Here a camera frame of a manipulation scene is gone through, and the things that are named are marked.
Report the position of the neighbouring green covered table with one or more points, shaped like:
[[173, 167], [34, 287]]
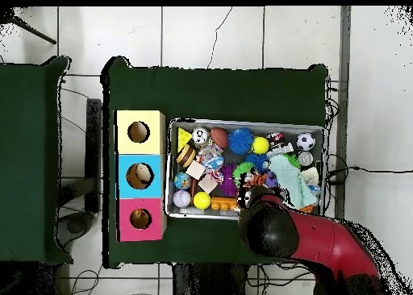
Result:
[[29, 146]]

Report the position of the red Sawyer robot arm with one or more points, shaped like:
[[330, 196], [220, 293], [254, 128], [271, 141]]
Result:
[[316, 240]]

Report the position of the green spiky toy with eyes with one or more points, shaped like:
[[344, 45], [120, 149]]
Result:
[[293, 160]]

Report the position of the silver drink can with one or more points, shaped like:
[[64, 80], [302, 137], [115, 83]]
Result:
[[200, 135]]

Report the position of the yellow cheese wedge toy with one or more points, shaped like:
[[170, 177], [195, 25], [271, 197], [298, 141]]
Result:
[[183, 138]]

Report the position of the orange striped tiger plush toy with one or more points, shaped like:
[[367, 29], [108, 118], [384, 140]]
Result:
[[256, 179]]

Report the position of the wooden burger toy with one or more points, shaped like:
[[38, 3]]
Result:
[[186, 155]]

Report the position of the thin black rod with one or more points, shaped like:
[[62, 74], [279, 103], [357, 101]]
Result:
[[35, 33]]

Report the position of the black stand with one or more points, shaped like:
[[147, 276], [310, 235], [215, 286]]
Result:
[[93, 130]]

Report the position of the dark green tablecloth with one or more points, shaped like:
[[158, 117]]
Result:
[[226, 95]]

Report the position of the globe print ball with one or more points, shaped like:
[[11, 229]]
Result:
[[183, 180]]

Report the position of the blue spiky ball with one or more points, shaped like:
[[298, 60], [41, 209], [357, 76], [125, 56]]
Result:
[[240, 141]]

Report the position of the small soccer ball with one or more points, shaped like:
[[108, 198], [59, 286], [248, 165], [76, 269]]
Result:
[[305, 141]]

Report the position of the purple plastic toy piece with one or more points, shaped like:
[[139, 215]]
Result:
[[272, 180]]

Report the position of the wooden box with three holes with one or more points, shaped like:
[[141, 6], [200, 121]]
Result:
[[142, 146]]

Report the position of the mint green waffle cloth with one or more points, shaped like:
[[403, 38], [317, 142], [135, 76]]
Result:
[[290, 179]]

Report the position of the shallow clear mesh bin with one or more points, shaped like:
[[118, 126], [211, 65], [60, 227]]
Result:
[[287, 132]]

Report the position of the yellow duck plush toy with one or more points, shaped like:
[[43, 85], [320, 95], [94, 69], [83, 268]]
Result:
[[140, 215]]

